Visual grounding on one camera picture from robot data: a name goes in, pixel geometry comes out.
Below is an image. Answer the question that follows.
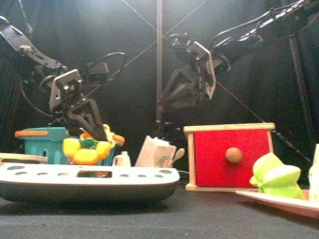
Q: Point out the yellow toy squash green stem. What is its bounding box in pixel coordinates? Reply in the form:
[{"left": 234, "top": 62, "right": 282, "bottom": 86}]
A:
[{"left": 62, "top": 137, "right": 112, "bottom": 166}]

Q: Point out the orange and yellow toy food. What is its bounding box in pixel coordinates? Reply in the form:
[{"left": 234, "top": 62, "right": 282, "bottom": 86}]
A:
[{"left": 80, "top": 123, "right": 126, "bottom": 148}]

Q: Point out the small white toy bottle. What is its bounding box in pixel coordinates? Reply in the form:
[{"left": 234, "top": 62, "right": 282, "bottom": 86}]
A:
[{"left": 112, "top": 150, "right": 132, "bottom": 168}]

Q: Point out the white toy carton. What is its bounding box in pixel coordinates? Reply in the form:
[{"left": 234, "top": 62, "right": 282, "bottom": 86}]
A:
[{"left": 135, "top": 134, "right": 179, "bottom": 169}]

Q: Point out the wooden rimmed board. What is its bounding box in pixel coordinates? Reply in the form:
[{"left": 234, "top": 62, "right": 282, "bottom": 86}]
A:
[{"left": 0, "top": 152, "right": 48, "bottom": 166}]

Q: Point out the white toy spoon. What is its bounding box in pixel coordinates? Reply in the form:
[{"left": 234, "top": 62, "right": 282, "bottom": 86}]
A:
[{"left": 171, "top": 148, "right": 187, "bottom": 164}]

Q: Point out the grey white perforated tray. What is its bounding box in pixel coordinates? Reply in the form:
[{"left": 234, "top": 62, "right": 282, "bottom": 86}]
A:
[{"left": 0, "top": 162, "right": 182, "bottom": 204}]

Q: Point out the red wooden box with knob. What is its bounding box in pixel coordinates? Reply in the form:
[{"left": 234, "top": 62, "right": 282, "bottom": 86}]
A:
[{"left": 183, "top": 122, "right": 277, "bottom": 192}]

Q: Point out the black stand pole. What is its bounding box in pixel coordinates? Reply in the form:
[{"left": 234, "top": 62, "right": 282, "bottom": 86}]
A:
[{"left": 289, "top": 33, "right": 314, "bottom": 148}]

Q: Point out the light green toy vegetable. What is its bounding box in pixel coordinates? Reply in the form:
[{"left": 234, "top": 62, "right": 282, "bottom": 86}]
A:
[{"left": 249, "top": 152, "right": 307, "bottom": 201}]

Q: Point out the white upright toy item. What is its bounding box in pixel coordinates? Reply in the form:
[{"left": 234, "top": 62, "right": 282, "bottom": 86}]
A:
[{"left": 309, "top": 152, "right": 319, "bottom": 204}]

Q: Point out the white pink plate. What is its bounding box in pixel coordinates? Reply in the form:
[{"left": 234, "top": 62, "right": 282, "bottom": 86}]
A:
[{"left": 235, "top": 190, "right": 319, "bottom": 219}]

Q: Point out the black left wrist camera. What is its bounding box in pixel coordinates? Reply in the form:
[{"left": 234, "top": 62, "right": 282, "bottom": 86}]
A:
[{"left": 84, "top": 62, "right": 111, "bottom": 87}]

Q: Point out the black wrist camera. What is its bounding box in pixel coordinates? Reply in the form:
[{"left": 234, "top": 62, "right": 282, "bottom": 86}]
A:
[
  {"left": 84, "top": 62, "right": 111, "bottom": 87},
  {"left": 168, "top": 32, "right": 195, "bottom": 50}
]

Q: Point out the teal basket with orange handle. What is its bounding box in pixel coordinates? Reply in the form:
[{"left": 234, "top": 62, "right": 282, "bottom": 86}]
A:
[{"left": 14, "top": 126, "right": 119, "bottom": 166}]

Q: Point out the grey vertical frame pole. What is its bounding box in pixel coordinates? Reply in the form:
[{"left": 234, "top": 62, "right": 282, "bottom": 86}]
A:
[{"left": 155, "top": 0, "right": 164, "bottom": 123}]

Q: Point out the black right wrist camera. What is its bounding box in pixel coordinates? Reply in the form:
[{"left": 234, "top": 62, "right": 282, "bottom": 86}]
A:
[{"left": 168, "top": 32, "right": 195, "bottom": 50}]

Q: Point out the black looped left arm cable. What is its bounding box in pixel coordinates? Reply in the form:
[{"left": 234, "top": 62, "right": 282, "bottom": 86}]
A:
[{"left": 87, "top": 51, "right": 128, "bottom": 82}]

